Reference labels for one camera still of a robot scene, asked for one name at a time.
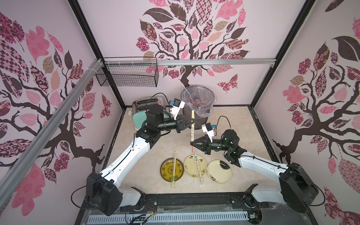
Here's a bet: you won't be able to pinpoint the aluminium frame bar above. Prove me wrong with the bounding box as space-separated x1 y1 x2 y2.
105 58 276 66
1 59 103 208

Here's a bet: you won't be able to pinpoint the white slotted cable duct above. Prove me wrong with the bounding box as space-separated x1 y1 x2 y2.
85 211 249 225

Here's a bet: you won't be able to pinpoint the aluminium frame bar back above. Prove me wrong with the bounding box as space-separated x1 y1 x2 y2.
105 58 276 66

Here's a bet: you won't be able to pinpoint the black wire wall basket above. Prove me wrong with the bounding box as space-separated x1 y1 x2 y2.
96 56 159 87

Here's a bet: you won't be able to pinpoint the aluminium frame bar left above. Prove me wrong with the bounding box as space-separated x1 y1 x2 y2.
1 59 103 208

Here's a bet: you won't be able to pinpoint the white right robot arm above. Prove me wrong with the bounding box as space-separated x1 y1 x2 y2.
190 129 319 213

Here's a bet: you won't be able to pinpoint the disposable chopsticks red print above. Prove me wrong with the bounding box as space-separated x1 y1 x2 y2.
190 110 195 143

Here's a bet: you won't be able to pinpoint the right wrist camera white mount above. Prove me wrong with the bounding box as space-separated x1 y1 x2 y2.
202 123 216 143

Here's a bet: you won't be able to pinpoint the dark green yellow plate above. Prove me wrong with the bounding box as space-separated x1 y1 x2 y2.
160 158 184 182

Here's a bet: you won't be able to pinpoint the wrapped chopsticks on green plate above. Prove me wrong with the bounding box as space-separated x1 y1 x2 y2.
172 151 177 188

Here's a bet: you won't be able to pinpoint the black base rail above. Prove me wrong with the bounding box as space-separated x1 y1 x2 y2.
119 184 269 213

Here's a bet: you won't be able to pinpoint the cream plate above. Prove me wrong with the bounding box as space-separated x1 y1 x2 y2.
184 154 208 178
207 159 232 185

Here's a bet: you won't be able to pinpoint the cream right plate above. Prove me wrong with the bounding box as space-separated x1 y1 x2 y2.
207 159 232 185

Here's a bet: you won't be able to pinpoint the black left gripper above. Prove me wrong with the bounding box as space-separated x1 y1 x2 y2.
157 114 196 133

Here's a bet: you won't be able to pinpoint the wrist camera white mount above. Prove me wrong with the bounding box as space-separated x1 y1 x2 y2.
202 123 216 143
170 98 185 120

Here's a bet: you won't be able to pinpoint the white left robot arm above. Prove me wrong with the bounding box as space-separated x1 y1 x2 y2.
85 100 194 216

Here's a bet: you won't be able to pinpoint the clear plastic bin liner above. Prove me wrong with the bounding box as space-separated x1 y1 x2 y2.
179 85 217 118

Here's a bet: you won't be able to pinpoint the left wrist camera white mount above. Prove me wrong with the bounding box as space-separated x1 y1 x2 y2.
170 98 185 120

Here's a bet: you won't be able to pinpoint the mint green toaster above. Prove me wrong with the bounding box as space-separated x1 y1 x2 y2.
131 96 166 129

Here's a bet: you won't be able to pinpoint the cream middle plate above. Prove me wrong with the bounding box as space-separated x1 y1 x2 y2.
184 154 208 178

